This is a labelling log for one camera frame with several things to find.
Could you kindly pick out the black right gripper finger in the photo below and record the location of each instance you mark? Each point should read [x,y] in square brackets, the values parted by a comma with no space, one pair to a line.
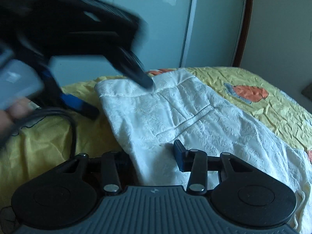
[184,158]

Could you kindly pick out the white textured pants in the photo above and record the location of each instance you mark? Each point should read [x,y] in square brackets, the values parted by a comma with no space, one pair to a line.
[273,134]

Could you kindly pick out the person's left hand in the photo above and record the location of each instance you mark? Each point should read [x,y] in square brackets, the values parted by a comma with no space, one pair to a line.
[19,109]

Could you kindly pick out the yellow patterned bedspread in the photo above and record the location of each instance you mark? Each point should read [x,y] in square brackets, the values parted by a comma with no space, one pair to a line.
[45,143]

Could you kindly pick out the white sliding wardrobe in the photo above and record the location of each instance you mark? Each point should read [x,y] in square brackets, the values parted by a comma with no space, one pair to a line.
[187,33]

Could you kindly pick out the dark object at wall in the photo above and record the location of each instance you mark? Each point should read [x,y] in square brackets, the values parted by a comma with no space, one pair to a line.
[307,92]

